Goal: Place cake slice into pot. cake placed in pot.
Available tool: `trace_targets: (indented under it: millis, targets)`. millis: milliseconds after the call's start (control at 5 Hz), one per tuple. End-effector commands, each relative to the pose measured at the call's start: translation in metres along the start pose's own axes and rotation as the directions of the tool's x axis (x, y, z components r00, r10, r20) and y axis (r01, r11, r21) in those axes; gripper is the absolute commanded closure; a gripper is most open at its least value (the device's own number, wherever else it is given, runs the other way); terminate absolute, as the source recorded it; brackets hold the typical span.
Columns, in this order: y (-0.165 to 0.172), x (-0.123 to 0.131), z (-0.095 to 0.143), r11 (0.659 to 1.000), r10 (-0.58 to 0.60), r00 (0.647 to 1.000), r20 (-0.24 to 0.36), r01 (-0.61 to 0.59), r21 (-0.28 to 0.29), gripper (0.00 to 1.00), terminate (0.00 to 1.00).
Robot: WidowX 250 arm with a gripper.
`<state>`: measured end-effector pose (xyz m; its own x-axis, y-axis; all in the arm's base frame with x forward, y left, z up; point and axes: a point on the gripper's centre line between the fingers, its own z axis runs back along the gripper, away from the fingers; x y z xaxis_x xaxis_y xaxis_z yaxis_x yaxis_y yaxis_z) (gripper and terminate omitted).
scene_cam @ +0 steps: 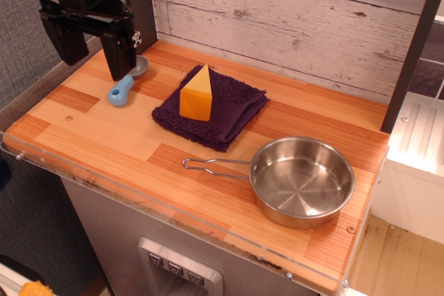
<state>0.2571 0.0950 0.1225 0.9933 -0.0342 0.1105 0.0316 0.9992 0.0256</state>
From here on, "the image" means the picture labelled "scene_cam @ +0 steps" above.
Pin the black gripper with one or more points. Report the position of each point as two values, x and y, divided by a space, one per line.
66 21

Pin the yellow cake slice wedge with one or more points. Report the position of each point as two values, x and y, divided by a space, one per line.
196 96

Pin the stainless steel pot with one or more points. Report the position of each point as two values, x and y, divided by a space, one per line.
300 182

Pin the clear acrylic edge guard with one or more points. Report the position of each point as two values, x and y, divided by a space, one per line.
147 172

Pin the purple folded towel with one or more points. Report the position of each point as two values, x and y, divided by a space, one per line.
234 105

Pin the grey toy kitchen cabinet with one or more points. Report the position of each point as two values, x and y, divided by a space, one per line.
114 230

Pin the silver button dispenser panel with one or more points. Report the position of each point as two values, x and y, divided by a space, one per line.
169 272

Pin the orange object bottom corner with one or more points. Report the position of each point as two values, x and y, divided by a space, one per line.
35 288

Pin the blue handled grey scoop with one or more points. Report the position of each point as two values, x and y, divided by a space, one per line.
118 95

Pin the dark vertical frame post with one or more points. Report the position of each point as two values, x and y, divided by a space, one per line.
419 39

